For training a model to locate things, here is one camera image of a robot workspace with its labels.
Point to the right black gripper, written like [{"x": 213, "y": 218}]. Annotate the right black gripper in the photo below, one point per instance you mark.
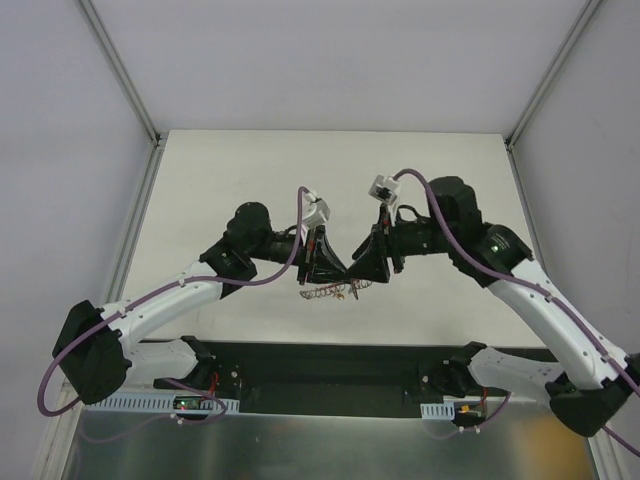
[{"x": 393, "y": 246}]

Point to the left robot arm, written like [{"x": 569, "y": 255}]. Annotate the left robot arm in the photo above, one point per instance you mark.
[{"x": 101, "y": 349}]

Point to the right aluminium frame post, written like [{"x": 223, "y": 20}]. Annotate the right aluminium frame post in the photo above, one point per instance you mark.
[{"x": 567, "y": 47}]

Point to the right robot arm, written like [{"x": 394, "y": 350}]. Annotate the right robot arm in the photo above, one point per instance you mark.
[{"x": 590, "y": 378}]

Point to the left aluminium frame post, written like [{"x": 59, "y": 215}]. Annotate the left aluminium frame post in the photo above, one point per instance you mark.
[{"x": 118, "y": 68}]

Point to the white cable duct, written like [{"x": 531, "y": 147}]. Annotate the white cable duct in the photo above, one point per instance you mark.
[
  {"x": 444, "y": 411},
  {"x": 156, "y": 403}
]

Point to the aluminium frame post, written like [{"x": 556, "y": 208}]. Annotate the aluminium frame post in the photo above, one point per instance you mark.
[
  {"x": 118, "y": 68},
  {"x": 567, "y": 47}
]

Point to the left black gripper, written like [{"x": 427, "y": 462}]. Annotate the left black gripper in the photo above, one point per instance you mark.
[{"x": 305, "y": 256}]

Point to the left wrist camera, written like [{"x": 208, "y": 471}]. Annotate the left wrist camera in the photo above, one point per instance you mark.
[{"x": 315, "y": 212}]

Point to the left white cable duct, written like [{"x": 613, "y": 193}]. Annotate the left white cable duct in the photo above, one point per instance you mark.
[{"x": 156, "y": 403}]

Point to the red handled key organizer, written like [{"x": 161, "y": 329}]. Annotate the red handled key organizer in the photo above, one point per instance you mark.
[{"x": 338, "y": 291}]

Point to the right white cable duct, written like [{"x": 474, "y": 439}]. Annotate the right white cable duct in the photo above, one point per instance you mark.
[{"x": 444, "y": 411}]

